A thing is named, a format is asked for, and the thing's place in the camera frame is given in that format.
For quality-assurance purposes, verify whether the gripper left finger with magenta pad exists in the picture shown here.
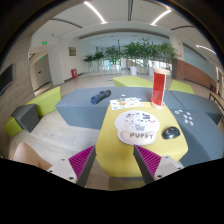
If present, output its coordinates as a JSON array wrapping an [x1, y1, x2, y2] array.
[[48, 146, 96, 187]]

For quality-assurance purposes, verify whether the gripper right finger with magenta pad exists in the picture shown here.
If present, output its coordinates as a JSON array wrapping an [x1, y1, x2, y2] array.
[[133, 145, 183, 185]]

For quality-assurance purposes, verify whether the black computer mouse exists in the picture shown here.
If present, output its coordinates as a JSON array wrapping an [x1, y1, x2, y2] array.
[[162, 126, 180, 139]]

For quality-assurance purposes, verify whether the white puppy mouse pad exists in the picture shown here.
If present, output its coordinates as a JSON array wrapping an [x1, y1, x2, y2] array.
[[114, 110, 160, 146]]

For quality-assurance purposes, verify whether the grey sofa block right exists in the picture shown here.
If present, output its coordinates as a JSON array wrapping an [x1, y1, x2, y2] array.
[[171, 109, 224, 167]]

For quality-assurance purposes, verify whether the long grey bench sofa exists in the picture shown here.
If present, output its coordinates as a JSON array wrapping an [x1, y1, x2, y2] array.
[[56, 87, 222, 130]]

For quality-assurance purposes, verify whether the white sticker sheet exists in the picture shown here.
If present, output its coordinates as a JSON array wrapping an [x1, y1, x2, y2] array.
[[110, 97, 142, 110]]

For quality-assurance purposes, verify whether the dark grey ottoman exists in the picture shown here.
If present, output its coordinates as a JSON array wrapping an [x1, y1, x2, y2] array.
[[12, 104, 39, 133]]

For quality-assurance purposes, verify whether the green sofa block left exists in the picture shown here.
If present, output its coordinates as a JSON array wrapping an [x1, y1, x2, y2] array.
[[4, 87, 61, 137]]

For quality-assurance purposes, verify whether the green bench far right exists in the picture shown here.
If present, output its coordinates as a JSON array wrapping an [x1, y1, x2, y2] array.
[[169, 80, 194, 94]]

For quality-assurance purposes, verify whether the green bench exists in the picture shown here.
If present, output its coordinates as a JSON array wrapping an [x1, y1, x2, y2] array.
[[113, 76, 153, 88], [169, 80, 194, 94]]

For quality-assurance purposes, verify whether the green bench far centre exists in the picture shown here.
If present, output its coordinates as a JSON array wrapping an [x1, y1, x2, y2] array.
[[113, 76, 153, 88]]

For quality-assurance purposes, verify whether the red fire extinguisher box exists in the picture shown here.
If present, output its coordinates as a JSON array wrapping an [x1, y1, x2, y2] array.
[[71, 69, 78, 79]]

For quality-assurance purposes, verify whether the potted plant in white pot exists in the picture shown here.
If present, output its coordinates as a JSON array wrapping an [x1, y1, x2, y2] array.
[[123, 42, 142, 75]]

